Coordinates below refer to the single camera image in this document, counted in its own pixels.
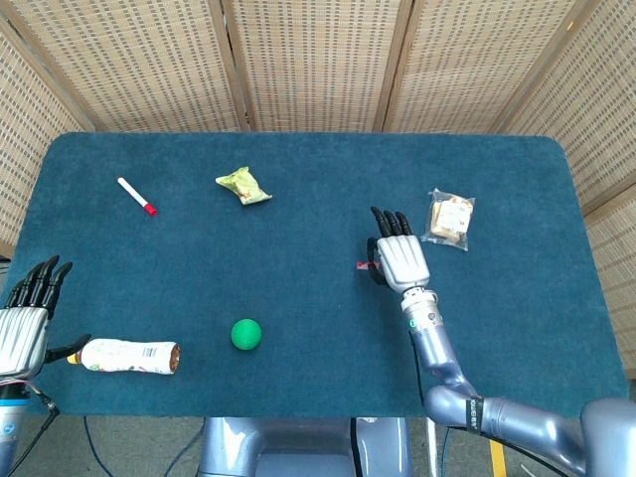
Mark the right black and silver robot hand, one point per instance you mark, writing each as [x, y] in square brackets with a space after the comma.
[402, 261]

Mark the grey-blue robot torso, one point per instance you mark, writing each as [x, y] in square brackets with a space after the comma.
[298, 447]

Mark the woven wooden folding screen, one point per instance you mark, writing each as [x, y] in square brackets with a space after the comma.
[318, 64]

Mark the white marker with red cap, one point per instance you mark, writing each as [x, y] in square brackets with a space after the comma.
[131, 191]

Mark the crumpled green snack packet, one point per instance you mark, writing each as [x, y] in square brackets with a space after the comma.
[246, 188]

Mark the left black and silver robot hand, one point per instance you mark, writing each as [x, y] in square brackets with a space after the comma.
[22, 338]

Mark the blue velvet table cloth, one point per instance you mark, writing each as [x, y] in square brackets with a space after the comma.
[318, 238]

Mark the green ball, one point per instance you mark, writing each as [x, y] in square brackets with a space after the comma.
[246, 334]

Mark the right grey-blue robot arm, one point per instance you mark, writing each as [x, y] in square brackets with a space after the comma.
[437, 348]

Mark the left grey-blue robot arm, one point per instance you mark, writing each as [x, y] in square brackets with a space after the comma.
[10, 427]

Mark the clear bag of biscuits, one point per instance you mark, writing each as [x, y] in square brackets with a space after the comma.
[449, 218]

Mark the white labelled tea bottle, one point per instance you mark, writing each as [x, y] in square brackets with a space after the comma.
[124, 355]

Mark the white table leg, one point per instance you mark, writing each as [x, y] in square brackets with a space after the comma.
[432, 447]

